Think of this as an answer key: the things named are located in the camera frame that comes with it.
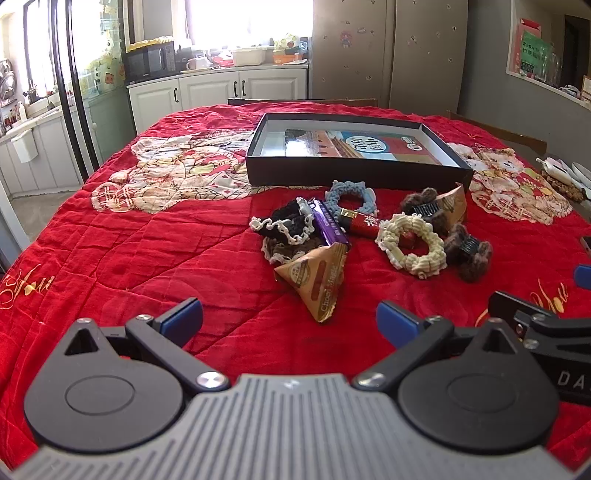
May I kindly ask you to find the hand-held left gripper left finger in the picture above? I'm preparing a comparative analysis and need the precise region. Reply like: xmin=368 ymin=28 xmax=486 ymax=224
xmin=64 ymin=298 xmax=232 ymax=394

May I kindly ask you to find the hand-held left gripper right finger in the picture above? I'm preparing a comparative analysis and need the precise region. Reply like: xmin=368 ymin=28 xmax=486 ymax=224
xmin=351 ymin=301 xmax=527 ymax=393

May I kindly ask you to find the cream knitted scrunchie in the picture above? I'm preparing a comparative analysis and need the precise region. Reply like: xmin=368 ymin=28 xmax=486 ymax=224
xmin=375 ymin=212 xmax=448 ymax=280

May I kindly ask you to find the brown triangular snack packet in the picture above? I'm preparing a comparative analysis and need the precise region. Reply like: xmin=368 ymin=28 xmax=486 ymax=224
xmin=434 ymin=182 xmax=468 ymax=224
xmin=274 ymin=243 xmax=352 ymax=325

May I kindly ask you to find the brown fuzzy hair claw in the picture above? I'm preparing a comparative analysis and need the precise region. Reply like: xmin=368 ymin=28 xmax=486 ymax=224
xmin=399 ymin=187 xmax=455 ymax=234
xmin=443 ymin=223 xmax=494 ymax=283

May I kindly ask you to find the red patterned lighter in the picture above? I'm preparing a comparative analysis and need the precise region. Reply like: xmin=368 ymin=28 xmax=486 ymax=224
xmin=339 ymin=208 xmax=419 ymax=245

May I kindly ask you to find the purple lighter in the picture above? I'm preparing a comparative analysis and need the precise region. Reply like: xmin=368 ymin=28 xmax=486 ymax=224
xmin=310 ymin=199 xmax=352 ymax=245

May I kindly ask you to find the blue knitted scrunchie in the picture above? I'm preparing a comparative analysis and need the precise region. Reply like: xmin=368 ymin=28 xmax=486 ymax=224
xmin=324 ymin=180 xmax=379 ymax=217

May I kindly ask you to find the black white-trimmed scrunchie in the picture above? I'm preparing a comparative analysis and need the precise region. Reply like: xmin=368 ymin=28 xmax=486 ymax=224
xmin=249 ymin=198 xmax=319 ymax=245

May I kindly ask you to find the black shallow cardboard box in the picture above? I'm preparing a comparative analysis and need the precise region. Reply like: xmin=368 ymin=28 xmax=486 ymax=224
xmin=245 ymin=112 xmax=475 ymax=190

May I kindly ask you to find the red bear printed blanket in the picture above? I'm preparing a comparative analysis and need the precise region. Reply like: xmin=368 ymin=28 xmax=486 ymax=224
xmin=0 ymin=102 xmax=591 ymax=462

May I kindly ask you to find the woven brown coaster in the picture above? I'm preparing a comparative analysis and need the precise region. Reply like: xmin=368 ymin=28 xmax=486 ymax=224
xmin=541 ymin=171 xmax=586 ymax=201

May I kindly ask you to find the white plate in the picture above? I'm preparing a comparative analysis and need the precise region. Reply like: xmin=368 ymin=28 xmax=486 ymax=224
xmin=571 ymin=161 xmax=591 ymax=192

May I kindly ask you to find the white pink small object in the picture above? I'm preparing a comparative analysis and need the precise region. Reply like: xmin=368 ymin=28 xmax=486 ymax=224
xmin=536 ymin=157 xmax=578 ymax=183

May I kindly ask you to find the clear drinking glasses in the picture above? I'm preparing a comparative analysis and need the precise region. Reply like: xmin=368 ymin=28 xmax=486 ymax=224
xmin=545 ymin=48 xmax=564 ymax=86

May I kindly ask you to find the green card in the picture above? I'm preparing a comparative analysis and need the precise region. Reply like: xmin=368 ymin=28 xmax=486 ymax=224
xmin=522 ymin=39 xmax=552 ymax=77

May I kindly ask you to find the white kitchen cabinet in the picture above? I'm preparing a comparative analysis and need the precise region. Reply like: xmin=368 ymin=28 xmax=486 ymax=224
xmin=127 ymin=65 xmax=309 ymax=137

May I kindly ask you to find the white hanging bin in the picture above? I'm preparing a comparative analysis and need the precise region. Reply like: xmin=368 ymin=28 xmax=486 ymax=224
xmin=11 ymin=129 xmax=38 ymax=163

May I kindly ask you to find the dark wooden chair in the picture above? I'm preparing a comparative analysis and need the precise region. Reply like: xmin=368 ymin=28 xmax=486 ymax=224
xmin=227 ymin=98 xmax=378 ymax=109

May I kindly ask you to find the red card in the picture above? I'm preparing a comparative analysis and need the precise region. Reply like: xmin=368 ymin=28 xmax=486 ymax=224
xmin=508 ymin=18 xmax=543 ymax=75

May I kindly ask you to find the black microwave oven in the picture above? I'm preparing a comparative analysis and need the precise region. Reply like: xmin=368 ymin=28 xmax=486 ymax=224
xmin=124 ymin=41 xmax=177 ymax=84

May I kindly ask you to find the beige double-door refrigerator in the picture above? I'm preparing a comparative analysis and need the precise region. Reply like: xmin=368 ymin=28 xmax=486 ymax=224
xmin=311 ymin=0 xmax=469 ymax=114

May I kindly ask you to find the white plastic basin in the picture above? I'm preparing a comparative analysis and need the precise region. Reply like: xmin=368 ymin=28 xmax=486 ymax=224
xmin=231 ymin=46 xmax=275 ymax=66

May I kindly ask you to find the black framed glass door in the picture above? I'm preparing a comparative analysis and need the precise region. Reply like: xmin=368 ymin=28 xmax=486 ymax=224
xmin=23 ymin=0 xmax=134 ymax=178

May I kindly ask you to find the yellow microwave cover cloth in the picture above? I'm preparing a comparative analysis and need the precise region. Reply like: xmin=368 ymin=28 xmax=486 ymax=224
xmin=126 ymin=37 xmax=174 ymax=51

